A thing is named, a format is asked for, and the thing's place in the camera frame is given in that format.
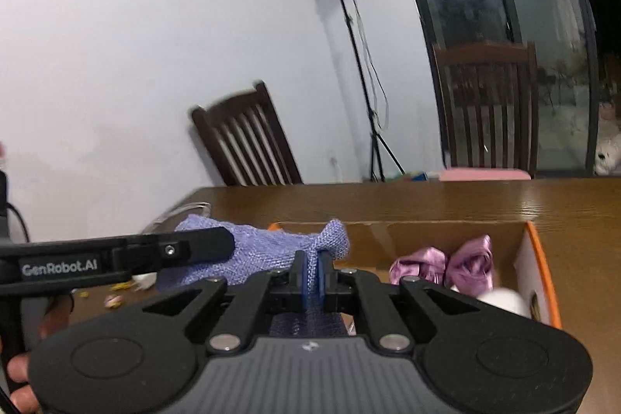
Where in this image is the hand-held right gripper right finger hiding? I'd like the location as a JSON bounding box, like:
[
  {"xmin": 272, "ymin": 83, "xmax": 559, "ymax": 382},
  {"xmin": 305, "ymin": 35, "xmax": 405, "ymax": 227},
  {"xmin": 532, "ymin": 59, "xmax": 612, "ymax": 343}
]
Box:
[{"xmin": 315, "ymin": 250, "xmax": 479, "ymax": 355}]

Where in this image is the pink cushion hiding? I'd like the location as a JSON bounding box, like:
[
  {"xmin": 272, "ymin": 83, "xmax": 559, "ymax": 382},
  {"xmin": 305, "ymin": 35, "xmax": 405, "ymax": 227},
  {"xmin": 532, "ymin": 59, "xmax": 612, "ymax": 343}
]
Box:
[{"xmin": 438, "ymin": 168, "xmax": 533, "ymax": 181}]

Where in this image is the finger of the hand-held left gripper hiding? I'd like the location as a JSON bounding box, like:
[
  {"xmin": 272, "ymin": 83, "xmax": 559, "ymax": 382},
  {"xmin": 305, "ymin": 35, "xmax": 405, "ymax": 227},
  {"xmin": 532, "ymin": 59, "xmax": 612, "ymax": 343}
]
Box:
[{"xmin": 109, "ymin": 227, "xmax": 236, "ymax": 275}]

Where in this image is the white charger cable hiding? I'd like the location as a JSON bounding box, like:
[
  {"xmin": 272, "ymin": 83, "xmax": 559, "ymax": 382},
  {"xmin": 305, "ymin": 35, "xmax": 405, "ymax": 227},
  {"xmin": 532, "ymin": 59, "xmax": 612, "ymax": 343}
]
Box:
[{"xmin": 144, "ymin": 201, "xmax": 213, "ymax": 234}]

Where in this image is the dark wooden slatted chair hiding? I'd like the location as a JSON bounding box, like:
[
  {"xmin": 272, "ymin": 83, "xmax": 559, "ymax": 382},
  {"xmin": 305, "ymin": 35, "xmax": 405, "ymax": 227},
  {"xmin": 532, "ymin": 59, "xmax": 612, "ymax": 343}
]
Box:
[{"xmin": 190, "ymin": 80, "xmax": 304, "ymax": 187}]

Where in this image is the white plush toy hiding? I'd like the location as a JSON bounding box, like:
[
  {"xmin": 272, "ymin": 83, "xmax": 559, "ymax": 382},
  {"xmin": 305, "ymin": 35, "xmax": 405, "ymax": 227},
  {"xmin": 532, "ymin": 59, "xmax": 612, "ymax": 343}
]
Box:
[{"xmin": 594, "ymin": 102, "xmax": 621, "ymax": 177}]

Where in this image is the red orange cardboard box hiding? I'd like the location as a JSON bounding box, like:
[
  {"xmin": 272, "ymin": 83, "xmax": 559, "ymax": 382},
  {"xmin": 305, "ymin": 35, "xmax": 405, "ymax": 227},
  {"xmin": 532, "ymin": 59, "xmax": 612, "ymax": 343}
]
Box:
[{"xmin": 267, "ymin": 220, "xmax": 564, "ymax": 332}]

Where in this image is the white plush ball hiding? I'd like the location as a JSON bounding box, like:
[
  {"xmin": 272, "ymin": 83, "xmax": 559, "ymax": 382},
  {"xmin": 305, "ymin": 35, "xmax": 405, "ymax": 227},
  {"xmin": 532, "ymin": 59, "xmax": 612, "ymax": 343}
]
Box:
[{"xmin": 477, "ymin": 287, "xmax": 533, "ymax": 320}]

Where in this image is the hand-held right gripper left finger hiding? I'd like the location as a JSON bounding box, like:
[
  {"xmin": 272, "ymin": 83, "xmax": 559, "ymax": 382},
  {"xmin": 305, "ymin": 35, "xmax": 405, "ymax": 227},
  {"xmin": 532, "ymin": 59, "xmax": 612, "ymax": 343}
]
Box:
[{"xmin": 141, "ymin": 250, "xmax": 310, "ymax": 355}]

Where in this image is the studio light on stand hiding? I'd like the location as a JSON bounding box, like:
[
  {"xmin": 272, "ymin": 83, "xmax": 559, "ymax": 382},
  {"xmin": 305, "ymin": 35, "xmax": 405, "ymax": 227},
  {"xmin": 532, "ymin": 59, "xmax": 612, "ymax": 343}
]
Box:
[{"xmin": 305, "ymin": 0, "xmax": 407, "ymax": 183}]

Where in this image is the black framed sliding glass door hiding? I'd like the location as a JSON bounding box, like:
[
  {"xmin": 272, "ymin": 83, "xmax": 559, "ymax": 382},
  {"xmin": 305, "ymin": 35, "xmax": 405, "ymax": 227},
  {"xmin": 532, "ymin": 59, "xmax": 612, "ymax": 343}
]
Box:
[{"xmin": 383, "ymin": 0, "xmax": 621, "ymax": 180}]

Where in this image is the person's left hand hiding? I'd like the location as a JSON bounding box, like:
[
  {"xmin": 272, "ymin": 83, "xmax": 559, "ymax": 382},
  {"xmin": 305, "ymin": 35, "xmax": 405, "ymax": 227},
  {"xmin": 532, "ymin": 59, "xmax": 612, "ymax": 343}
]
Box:
[{"xmin": 5, "ymin": 294, "xmax": 75, "ymax": 414}]

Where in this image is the brown wooden slatted chair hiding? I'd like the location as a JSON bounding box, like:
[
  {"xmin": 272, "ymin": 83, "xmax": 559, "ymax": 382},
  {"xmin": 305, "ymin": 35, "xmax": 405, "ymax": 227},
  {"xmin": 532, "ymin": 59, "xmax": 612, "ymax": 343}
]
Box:
[{"xmin": 431, "ymin": 40, "xmax": 541, "ymax": 180}]

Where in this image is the purple knit cloth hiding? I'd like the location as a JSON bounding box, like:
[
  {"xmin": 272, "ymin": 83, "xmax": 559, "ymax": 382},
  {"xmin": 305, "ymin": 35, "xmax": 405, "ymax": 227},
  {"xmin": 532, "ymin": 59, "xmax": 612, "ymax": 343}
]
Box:
[{"xmin": 156, "ymin": 214, "xmax": 351, "ymax": 337}]

